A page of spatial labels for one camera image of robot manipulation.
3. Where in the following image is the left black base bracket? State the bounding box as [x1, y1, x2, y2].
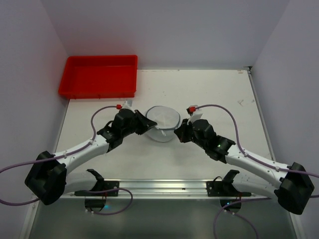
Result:
[74, 169, 125, 216]

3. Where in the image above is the red plastic tray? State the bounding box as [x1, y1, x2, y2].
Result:
[58, 55, 138, 100]

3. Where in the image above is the right black base bracket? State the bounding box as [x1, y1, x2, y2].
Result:
[206, 170, 252, 213]

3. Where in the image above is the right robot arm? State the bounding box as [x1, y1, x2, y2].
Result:
[174, 119, 315, 215]

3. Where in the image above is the purple cable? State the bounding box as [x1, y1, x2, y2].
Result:
[188, 104, 319, 239]
[0, 104, 134, 216]

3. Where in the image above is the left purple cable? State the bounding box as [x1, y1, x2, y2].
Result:
[0, 104, 134, 216]

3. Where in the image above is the black base bracket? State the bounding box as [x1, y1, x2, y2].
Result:
[206, 170, 252, 213]
[74, 169, 125, 216]

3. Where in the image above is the aluminium table edge profile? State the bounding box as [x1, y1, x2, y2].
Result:
[243, 66, 277, 161]

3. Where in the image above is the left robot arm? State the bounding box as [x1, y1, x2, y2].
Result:
[24, 109, 157, 205]

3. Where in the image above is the aluminium mounting rail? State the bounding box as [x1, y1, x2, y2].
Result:
[59, 179, 260, 199]

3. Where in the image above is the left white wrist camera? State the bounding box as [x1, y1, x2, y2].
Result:
[116, 99, 133, 111]

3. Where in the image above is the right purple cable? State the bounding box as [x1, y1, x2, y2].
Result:
[188, 104, 319, 239]

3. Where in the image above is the white mesh laundry bag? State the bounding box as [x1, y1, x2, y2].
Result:
[145, 106, 181, 142]

